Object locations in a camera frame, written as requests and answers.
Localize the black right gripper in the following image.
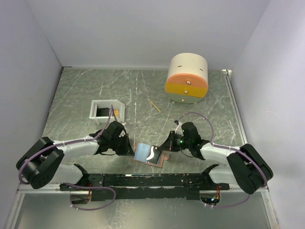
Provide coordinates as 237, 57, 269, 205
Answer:
159, 130, 191, 152

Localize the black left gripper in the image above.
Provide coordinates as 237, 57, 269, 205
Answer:
110, 133, 135, 156

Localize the pink leather card holder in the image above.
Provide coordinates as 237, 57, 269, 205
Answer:
133, 142, 170, 168

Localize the white card storage box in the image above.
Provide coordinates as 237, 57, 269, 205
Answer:
89, 100, 125, 125

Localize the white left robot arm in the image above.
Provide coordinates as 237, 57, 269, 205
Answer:
16, 121, 134, 190

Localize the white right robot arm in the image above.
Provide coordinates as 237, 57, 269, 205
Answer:
157, 122, 274, 195

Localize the gold card stack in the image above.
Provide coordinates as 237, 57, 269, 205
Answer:
113, 109, 120, 117

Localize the small wooden stick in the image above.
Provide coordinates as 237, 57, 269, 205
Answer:
150, 101, 161, 113

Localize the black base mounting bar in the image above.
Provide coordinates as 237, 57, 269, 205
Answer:
60, 173, 229, 201

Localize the round white drawer cabinet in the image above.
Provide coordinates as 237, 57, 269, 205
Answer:
165, 53, 209, 104

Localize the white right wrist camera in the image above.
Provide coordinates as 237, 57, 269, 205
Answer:
174, 120, 183, 135

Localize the aluminium right side rail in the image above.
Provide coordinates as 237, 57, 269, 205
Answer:
222, 69, 248, 145

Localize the aluminium rail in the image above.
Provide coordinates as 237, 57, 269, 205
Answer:
16, 183, 62, 194
222, 69, 248, 145

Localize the aluminium front rail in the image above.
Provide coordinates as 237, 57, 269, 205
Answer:
16, 183, 62, 194

